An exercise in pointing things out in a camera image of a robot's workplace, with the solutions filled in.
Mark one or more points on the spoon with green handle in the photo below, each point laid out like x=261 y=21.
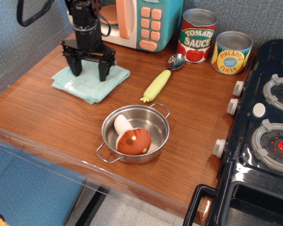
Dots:
x=152 y=91

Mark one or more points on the tomato sauce can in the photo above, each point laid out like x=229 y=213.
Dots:
x=197 y=31

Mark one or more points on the teal toy microwave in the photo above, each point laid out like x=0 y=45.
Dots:
x=146 y=25

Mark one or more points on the black toy stove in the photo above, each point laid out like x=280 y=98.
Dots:
x=250 y=176

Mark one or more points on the brown plush mushroom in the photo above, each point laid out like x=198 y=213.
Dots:
x=131 y=141

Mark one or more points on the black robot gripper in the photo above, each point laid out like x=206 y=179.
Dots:
x=88 y=45

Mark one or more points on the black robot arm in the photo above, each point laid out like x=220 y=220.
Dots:
x=84 y=12

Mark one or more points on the pineapple slices can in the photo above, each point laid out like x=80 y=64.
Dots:
x=231 y=52

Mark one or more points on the silver pot with handles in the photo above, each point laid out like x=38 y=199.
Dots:
x=153 y=118

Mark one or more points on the light blue cloth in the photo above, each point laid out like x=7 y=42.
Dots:
x=87 y=85

